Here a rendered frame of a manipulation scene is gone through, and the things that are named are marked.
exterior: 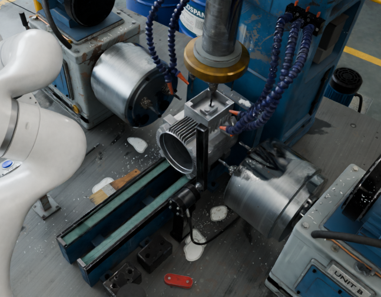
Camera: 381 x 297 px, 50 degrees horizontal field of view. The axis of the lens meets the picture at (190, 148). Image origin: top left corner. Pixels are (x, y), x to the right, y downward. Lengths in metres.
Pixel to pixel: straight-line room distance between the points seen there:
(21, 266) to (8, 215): 0.65
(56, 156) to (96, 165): 0.82
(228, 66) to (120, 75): 0.41
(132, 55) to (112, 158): 0.40
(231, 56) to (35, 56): 0.53
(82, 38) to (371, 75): 2.57
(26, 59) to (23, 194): 0.23
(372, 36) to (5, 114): 3.58
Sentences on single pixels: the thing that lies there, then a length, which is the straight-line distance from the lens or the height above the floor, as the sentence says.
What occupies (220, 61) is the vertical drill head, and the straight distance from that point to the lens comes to 1.09.
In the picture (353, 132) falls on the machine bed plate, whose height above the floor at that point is 0.80.
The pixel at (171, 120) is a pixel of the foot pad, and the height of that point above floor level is 1.08.
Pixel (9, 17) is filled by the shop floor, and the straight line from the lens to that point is 3.85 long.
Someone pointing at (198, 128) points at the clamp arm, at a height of 1.25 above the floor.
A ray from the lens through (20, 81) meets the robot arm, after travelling 0.74.
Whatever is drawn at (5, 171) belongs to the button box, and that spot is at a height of 1.07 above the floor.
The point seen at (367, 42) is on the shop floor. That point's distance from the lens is 3.91.
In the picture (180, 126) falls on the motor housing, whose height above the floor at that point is 1.10.
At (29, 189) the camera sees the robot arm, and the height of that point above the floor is 1.43.
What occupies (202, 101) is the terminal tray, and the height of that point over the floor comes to 1.12.
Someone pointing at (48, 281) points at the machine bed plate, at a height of 0.80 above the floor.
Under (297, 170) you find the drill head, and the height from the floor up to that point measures 1.16.
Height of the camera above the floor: 2.03
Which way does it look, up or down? 51 degrees down
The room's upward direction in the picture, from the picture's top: 6 degrees clockwise
